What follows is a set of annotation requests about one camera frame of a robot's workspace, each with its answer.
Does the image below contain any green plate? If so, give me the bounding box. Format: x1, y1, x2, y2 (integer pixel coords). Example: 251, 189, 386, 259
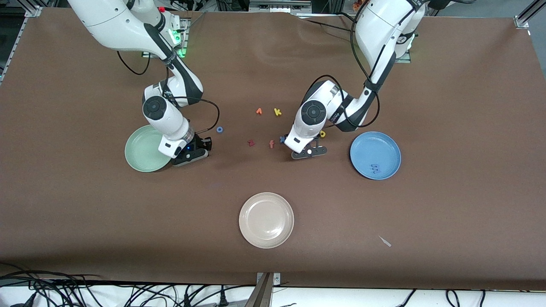
125, 124, 173, 173

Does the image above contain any blue plate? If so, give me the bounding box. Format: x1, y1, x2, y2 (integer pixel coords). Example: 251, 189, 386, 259
350, 131, 402, 180

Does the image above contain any brown table cover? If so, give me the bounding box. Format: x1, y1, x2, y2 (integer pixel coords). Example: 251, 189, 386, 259
0, 8, 546, 290

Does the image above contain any beige plate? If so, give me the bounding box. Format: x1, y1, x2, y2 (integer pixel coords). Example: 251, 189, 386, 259
238, 192, 295, 249

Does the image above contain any grey background equipment box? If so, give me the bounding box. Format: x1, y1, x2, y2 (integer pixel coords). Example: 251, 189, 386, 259
249, 0, 312, 13

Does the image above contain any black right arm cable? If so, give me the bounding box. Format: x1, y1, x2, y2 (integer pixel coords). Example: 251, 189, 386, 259
116, 50, 220, 133

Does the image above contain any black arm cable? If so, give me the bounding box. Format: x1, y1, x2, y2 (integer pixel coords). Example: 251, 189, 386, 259
304, 0, 423, 128
116, 50, 220, 133

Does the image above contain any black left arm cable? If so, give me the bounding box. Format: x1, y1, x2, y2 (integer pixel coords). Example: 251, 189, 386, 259
304, 0, 423, 128

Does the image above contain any thin black table cable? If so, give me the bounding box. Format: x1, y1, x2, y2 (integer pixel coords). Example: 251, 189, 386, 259
299, 16, 357, 32

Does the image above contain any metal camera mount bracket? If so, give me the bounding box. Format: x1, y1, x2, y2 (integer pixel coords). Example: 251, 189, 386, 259
244, 272, 282, 307

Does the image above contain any aluminium frame profile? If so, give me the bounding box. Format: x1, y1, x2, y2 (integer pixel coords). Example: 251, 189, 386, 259
0, 5, 43, 84
514, 0, 546, 29

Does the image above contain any tangled black cable bundle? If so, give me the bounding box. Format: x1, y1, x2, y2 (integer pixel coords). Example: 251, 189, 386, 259
0, 264, 256, 307

